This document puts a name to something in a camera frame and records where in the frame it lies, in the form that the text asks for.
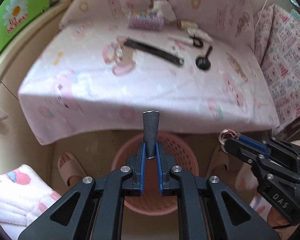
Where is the red white candy wrapper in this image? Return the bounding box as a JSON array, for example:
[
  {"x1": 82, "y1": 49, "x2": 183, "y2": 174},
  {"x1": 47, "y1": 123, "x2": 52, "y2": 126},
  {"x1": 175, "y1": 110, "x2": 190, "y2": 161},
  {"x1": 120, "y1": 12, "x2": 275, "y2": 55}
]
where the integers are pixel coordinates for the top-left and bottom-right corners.
[{"x1": 218, "y1": 129, "x2": 241, "y2": 153}]

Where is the pink plastic waste basket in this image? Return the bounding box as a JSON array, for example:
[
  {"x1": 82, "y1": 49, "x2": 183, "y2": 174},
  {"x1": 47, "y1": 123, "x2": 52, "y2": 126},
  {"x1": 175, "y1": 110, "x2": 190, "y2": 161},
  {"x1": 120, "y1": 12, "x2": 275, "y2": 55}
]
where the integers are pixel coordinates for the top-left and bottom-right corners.
[{"x1": 111, "y1": 132, "x2": 199, "y2": 216}]

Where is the black cylindrical tube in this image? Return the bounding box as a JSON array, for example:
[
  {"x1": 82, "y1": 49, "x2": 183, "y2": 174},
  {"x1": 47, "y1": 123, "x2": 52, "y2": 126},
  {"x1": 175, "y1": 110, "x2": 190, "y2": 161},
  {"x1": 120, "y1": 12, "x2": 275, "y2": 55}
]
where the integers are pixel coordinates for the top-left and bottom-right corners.
[{"x1": 143, "y1": 111, "x2": 160, "y2": 159}]

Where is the black plastic spoon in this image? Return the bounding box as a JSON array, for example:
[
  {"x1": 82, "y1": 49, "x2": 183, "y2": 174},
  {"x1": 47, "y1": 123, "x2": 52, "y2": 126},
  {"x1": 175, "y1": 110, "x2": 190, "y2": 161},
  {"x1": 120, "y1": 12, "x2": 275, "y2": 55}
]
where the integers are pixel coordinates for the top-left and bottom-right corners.
[{"x1": 196, "y1": 46, "x2": 213, "y2": 71}]

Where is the long black wrapper strip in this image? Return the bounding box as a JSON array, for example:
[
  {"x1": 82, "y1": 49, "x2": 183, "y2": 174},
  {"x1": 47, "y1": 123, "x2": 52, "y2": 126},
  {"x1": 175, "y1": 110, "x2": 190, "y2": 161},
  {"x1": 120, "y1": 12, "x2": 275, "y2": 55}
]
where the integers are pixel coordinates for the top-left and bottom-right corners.
[{"x1": 123, "y1": 38, "x2": 184, "y2": 66}]

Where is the black hair tie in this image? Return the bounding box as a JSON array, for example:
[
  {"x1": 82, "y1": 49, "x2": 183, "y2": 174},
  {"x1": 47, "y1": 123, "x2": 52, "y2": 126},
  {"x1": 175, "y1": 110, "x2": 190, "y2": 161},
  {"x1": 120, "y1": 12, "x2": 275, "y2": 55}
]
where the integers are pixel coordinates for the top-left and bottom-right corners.
[{"x1": 189, "y1": 36, "x2": 205, "y2": 49}]

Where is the white tissue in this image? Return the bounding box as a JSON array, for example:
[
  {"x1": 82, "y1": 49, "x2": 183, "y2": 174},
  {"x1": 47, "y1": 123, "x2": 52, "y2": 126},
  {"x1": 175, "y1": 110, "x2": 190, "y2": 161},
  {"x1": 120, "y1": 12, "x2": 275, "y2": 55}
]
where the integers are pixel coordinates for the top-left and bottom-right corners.
[{"x1": 187, "y1": 28, "x2": 212, "y2": 43}]

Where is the cream thread spool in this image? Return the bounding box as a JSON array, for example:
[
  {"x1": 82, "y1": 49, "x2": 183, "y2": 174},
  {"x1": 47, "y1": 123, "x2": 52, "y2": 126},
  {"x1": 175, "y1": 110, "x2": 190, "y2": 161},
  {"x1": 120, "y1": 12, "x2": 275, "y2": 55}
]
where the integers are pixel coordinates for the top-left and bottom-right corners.
[{"x1": 177, "y1": 21, "x2": 198, "y2": 30}]

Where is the colourful pocket tissue pack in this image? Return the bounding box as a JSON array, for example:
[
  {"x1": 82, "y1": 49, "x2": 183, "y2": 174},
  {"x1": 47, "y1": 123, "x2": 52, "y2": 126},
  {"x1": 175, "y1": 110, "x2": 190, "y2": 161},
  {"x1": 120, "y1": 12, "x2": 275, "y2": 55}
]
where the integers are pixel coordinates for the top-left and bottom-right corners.
[{"x1": 127, "y1": 11, "x2": 165, "y2": 31}]

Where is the white tissue sticking out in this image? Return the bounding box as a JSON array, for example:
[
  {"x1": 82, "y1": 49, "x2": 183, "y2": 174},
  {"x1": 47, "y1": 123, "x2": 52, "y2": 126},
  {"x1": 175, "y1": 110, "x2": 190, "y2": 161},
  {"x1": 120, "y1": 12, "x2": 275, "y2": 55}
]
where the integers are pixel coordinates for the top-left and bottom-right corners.
[{"x1": 148, "y1": 0, "x2": 177, "y2": 23}]

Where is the white plastic wall plug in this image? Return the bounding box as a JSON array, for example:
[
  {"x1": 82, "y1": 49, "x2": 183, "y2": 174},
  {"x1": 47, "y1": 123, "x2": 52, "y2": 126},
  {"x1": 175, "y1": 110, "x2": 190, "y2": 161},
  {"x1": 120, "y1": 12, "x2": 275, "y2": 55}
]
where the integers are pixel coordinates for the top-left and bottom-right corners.
[{"x1": 168, "y1": 36, "x2": 193, "y2": 46}]

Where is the pink slipper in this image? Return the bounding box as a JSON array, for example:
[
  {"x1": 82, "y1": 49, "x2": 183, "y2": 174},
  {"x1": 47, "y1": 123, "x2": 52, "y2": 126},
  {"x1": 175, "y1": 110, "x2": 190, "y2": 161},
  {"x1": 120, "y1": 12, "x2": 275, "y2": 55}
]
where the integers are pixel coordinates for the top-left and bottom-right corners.
[{"x1": 57, "y1": 152, "x2": 87, "y2": 187}]

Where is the patchwork print fabric cover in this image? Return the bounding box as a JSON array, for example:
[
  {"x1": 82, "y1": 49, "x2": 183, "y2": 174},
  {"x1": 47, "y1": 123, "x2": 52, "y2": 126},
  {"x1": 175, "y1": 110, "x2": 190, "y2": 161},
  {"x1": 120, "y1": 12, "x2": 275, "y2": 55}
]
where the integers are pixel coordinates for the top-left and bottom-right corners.
[{"x1": 254, "y1": 4, "x2": 300, "y2": 134}]

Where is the pink bear print chair cover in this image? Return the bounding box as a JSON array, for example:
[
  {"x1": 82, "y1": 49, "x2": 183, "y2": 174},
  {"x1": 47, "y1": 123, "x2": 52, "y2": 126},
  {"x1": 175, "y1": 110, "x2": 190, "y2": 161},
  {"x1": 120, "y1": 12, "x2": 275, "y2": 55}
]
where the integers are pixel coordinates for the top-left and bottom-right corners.
[{"x1": 18, "y1": 0, "x2": 279, "y2": 145}]

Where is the pink white pajama leg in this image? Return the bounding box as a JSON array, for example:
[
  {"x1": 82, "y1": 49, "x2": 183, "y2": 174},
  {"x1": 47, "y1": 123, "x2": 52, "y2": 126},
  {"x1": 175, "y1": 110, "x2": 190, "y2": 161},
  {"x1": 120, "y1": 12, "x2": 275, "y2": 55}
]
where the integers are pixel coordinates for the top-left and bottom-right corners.
[{"x1": 0, "y1": 164, "x2": 61, "y2": 239}]

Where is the green plastic storage box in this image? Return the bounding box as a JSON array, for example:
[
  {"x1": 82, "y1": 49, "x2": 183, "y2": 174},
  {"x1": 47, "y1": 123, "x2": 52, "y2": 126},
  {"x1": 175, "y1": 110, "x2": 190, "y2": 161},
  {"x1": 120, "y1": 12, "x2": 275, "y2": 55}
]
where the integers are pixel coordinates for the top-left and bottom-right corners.
[{"x1": 0, "y1": 0, "x2": 50, "y2": 53}]

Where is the white cord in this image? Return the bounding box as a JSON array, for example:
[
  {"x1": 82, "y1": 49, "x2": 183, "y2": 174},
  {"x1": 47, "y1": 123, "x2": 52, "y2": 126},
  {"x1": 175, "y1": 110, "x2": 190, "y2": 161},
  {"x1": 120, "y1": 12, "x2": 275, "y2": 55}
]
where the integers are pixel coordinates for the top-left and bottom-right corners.
[{"x1": 255, "y1": 0, "x2": 274, "y2": 28}]

